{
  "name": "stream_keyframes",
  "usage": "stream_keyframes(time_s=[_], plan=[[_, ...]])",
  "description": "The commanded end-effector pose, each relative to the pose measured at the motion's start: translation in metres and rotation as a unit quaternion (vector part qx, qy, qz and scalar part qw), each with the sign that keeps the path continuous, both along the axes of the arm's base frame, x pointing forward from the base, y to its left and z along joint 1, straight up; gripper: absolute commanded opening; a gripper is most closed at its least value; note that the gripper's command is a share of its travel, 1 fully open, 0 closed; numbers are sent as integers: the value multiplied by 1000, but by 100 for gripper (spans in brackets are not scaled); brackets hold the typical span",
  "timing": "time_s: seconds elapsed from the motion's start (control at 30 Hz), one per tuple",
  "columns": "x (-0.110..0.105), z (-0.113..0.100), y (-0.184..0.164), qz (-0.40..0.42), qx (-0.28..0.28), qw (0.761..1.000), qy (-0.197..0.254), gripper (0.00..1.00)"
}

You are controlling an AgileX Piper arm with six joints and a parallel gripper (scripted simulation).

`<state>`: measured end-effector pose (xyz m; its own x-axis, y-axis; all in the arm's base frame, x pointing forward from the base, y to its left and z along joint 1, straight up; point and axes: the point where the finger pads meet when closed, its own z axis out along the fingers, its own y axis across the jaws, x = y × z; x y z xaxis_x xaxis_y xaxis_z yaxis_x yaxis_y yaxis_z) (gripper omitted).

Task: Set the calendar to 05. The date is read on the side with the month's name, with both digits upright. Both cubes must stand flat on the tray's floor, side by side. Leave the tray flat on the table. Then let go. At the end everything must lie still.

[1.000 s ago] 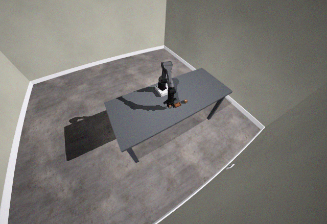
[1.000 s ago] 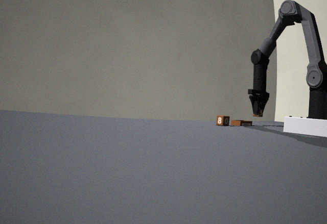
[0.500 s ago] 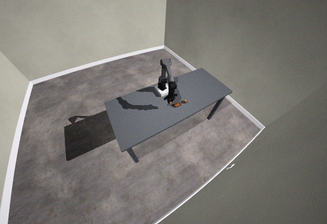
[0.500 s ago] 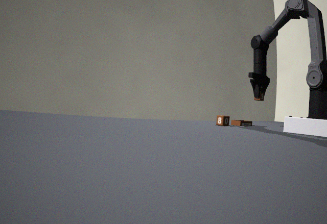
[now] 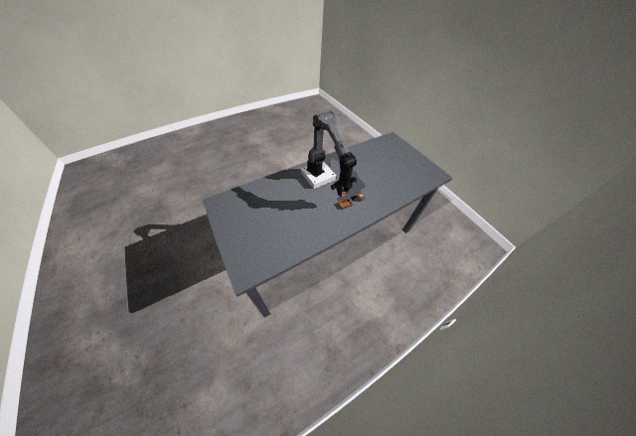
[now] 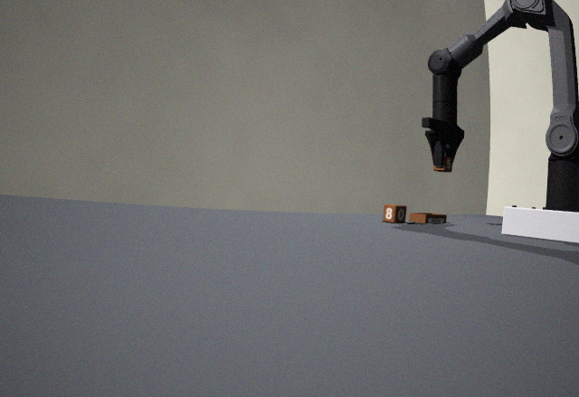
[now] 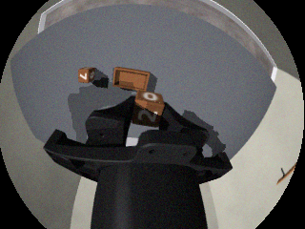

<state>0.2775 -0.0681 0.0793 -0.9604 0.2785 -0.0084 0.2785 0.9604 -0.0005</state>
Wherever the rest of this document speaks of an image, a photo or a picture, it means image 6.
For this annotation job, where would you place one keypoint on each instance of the orange-brown digit cube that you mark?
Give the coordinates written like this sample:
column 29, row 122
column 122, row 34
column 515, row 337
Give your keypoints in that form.
column 394, row 213
column 446, row 167

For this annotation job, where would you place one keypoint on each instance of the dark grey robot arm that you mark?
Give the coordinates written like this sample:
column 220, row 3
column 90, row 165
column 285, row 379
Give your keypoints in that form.
column 562, row 137

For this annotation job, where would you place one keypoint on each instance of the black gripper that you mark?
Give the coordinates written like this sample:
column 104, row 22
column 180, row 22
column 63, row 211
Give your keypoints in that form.
column 444, row 118

